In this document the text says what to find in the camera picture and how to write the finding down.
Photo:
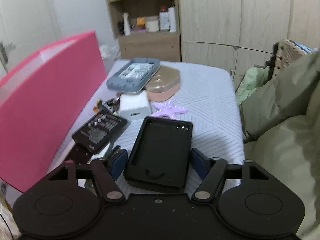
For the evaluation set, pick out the wooden shelf unit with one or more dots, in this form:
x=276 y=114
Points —
x=162 y=45

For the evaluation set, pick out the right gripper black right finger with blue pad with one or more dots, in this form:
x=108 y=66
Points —
x=211 y=171

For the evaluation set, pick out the light green cloth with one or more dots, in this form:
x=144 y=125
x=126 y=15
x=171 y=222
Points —
x=254 y=79

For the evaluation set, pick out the black phone case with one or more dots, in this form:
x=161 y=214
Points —
x=159 y=160

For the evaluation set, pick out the tall white bottle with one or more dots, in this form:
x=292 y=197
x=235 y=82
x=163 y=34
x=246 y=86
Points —
x=172 y=20

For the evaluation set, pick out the white usb charger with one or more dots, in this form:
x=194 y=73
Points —
x=134 y=107

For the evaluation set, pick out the purple starfish toy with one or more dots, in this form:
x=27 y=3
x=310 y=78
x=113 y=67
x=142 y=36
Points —
x=167 y=110

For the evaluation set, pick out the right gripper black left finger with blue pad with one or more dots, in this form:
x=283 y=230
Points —
x=105 y=173

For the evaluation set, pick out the grey router device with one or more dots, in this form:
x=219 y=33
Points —
x=133 y=77

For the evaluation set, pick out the pink beige lidded container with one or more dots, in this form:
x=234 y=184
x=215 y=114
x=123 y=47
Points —
x=164 y=84

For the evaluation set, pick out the white jar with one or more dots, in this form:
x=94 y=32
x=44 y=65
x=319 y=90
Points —
x=152 y=25

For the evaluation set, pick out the wooden wardrobe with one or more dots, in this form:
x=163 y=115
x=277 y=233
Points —
x=236 y=35

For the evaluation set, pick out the pink cardboard box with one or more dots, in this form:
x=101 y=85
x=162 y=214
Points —
x=40 y=100

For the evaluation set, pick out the black phone battery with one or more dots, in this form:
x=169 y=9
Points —
x=95 y=134

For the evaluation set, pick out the black gold AA battery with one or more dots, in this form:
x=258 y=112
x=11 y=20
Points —
x=100 y=106

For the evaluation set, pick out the white spray bottle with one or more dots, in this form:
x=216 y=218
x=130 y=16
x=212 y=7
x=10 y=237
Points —
x=127 y=26

